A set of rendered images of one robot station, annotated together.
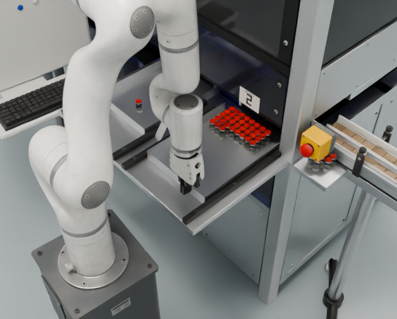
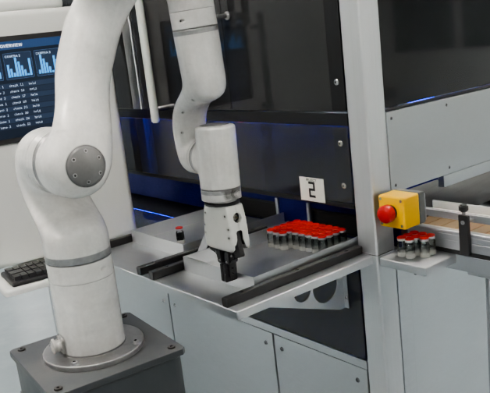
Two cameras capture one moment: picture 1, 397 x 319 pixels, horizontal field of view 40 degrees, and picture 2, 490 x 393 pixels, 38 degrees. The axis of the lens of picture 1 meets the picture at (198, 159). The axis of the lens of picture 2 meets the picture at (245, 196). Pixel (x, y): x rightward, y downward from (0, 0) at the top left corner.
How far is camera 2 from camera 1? 0.82 m
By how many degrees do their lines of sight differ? 33
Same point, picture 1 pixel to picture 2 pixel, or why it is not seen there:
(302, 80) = (362, 118)
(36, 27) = not seen: hidden behind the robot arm
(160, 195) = (196, 292)
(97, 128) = (92, 86)
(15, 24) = not seen: hidden behind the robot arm
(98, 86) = (94, 30)
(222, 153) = (284, 258)
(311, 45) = (362, 65)
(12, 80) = (33, 249)
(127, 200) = not seen: outside the picture
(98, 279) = (95, 359)
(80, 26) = (120, 191)
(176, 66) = (193, 53)
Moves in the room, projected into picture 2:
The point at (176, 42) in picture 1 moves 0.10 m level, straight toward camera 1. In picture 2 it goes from (189, 18) to (185, 16)
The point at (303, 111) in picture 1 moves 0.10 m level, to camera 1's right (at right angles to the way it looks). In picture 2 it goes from (374, 166) to (420, 161)
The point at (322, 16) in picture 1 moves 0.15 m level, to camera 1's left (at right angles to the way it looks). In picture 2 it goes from (367, 27) to (297, 36)
